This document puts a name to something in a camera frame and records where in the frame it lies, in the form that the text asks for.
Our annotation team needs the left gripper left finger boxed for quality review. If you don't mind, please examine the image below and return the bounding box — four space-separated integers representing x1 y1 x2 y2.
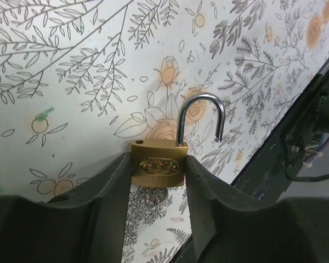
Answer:
0 153 131 262

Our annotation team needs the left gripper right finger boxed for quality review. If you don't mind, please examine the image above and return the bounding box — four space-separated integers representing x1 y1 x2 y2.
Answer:
185 156 329 262

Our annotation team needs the small brass padlock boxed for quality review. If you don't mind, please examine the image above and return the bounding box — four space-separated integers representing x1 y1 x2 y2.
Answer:
131 92 225 188

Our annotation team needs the floral table mat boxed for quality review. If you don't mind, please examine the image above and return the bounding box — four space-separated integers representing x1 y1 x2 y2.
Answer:
0 1 329 262

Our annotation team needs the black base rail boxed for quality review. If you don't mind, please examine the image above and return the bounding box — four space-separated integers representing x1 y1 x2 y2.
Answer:
173 59 329 262

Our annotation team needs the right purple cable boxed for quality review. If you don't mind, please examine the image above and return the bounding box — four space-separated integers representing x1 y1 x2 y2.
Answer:
304 133 329 162

